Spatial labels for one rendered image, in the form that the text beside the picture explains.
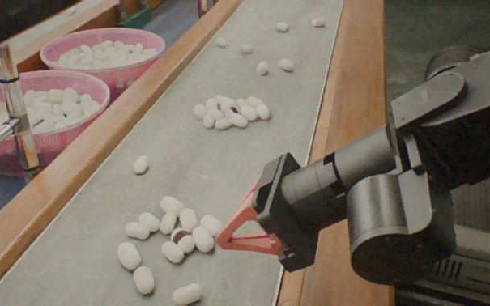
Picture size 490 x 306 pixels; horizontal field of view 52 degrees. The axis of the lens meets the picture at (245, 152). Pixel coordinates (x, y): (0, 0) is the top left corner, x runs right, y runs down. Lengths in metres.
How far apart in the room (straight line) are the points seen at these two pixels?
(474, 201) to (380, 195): 0.88
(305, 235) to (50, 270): 0.31
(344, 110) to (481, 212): 0.46
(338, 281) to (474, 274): 0.63
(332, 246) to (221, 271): 0.13
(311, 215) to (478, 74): 0.17
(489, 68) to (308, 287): 0.28
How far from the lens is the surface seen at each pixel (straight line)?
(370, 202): 0.37
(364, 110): 0.89
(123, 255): 0.59
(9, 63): 0.69
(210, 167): 0.76
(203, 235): 0.60
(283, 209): 0.43
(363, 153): 0.41
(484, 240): 1.14
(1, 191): 0.90
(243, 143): 0.82
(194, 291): 0.55
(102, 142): 0.80
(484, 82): 0.39
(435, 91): 0.40
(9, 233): 0.65
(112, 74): 1.07
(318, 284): 0.54
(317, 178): 0.43
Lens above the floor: 1.15
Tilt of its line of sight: 31 degrees down
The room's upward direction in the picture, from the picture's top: 1 degrees clockwise
